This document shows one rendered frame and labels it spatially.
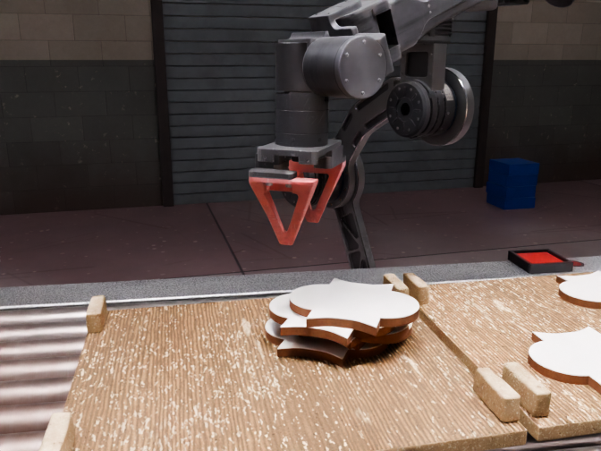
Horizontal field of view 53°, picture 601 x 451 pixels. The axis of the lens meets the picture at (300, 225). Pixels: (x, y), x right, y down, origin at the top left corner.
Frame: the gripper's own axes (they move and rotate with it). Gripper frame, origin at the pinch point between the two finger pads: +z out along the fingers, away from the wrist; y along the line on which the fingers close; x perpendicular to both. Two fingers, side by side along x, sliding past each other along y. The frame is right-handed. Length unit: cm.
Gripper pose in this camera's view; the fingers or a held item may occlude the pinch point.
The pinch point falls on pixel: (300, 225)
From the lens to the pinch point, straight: 66.8
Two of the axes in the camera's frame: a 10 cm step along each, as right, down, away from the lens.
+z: -0.1, 9.6, 2.6
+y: 3.1, -2.5, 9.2
